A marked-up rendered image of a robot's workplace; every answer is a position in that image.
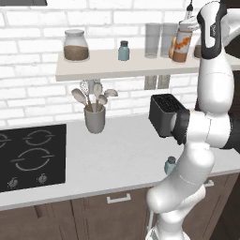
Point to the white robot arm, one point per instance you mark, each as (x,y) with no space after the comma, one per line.
(215,90)

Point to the small teal shaker grey cap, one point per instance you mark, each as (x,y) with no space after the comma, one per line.
(170,166)
(123,52)

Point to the orange condiment bottle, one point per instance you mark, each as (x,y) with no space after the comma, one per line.
(182,47)

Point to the grey utensil pot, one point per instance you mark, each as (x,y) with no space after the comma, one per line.
(94,122)

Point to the beige wooden spoon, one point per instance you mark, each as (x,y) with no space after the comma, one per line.
(97,89)
(102,100)
(79,96)
(111,92)

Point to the black toaster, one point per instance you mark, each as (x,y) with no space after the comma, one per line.
(164,115)

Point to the pale slotted spatula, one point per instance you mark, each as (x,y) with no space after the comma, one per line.
(85,86)

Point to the glass jar with brown contents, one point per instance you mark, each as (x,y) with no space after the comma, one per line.
(76,47)

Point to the clear drinking glass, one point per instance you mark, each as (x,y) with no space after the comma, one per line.
(152,40)
(167,40)

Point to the black hob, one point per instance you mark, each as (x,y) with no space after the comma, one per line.
(34,156)

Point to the grey hob knob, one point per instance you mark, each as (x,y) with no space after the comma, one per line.
(42,178)
(12,182)

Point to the brown wooden drawer front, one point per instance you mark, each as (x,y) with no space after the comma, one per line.
(109,218)

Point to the brown wooden cupboard door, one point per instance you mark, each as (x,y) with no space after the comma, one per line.
(215,206)

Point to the brown wooden cupboard panel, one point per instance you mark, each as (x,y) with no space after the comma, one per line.
(34,223)

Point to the dark range hood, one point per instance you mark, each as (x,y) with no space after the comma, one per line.
(23,2)

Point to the grey wall socket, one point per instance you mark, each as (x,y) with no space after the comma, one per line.
(150,82)
(163,81)

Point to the pale wall shelf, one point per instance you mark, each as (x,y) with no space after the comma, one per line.
(125,68)

